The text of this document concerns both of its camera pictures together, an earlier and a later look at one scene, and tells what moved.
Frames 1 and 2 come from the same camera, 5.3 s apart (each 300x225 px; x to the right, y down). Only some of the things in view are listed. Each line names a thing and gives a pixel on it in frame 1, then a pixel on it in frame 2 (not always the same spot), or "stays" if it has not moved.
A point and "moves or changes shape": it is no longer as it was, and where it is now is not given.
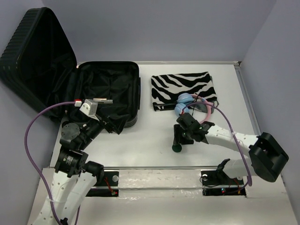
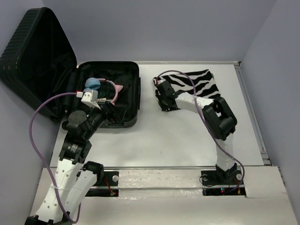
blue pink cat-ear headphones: [182, 106] moves or changes shape
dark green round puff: [176, 147] -> [101, 94]
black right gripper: [178, 138] -> [163, 106]
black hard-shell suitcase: [38, 66] stays
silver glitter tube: [103, 101] stays
